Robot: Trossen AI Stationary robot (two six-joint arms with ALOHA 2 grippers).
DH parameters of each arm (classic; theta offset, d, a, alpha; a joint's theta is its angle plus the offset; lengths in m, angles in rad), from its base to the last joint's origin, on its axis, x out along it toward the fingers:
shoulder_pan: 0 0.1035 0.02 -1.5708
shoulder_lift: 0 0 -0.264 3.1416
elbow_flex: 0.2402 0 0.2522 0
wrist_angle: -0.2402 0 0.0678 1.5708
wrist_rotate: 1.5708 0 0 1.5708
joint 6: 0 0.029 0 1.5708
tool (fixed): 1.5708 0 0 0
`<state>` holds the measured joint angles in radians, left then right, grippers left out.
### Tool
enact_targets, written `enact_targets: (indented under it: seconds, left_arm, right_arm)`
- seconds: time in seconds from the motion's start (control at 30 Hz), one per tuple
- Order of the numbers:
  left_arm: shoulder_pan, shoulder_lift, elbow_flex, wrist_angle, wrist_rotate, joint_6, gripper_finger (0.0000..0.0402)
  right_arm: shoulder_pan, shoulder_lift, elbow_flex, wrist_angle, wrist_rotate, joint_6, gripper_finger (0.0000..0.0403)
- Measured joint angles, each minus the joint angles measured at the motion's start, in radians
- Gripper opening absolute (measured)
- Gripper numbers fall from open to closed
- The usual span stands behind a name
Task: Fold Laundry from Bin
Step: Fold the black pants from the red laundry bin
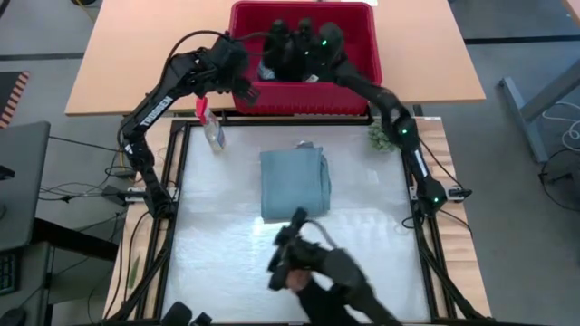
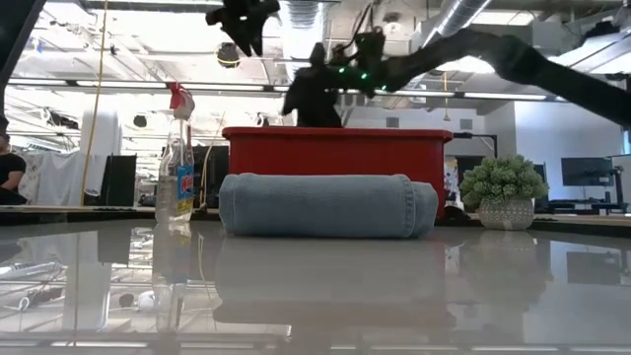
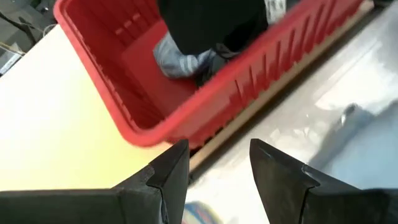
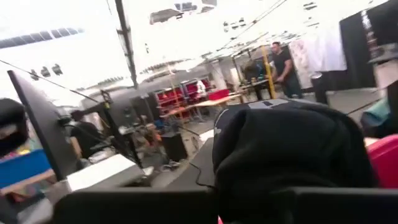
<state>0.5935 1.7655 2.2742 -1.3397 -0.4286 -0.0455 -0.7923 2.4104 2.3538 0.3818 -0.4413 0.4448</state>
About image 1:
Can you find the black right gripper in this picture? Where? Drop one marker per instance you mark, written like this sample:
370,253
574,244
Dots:
328,45

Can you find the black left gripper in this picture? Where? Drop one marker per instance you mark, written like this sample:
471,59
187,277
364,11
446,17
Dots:
226,61

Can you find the light blue jeans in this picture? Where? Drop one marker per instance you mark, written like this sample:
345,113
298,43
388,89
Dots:
294,181

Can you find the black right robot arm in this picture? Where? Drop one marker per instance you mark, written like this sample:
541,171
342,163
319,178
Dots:
385,104

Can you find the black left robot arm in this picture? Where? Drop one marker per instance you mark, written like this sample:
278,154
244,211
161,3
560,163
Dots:
154,113

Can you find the red plastic laundry bin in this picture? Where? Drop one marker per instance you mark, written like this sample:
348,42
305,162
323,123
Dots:
362,27

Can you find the clear spray bottle red trigger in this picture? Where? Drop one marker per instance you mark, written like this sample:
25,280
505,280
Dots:
213,131

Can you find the green artificial potted plant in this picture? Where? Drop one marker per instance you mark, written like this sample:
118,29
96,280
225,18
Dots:
380,138

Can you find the beige wooden table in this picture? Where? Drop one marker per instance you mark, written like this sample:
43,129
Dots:
136,27

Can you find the black power adapter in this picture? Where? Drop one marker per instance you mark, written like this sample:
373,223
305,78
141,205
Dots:
118,194

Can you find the black handheld device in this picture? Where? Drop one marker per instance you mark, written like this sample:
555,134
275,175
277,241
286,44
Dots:
294,253

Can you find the person's hand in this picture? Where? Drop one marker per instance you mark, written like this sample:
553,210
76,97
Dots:
296,280

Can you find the grey metal table leg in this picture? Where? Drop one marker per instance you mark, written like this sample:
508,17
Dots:
525,113

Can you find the green slim strip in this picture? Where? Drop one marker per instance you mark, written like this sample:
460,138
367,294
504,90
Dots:
133,271

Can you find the hazard striped floor mat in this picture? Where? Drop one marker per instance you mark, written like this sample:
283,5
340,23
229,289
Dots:
13,97

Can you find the black round floor stand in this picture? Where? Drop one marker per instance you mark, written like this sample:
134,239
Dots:
562,179

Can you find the dark computer keyboard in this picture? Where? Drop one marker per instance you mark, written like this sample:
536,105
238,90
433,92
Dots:
6,271

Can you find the black aluminium rig frame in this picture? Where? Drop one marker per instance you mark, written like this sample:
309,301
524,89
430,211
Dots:
423,271

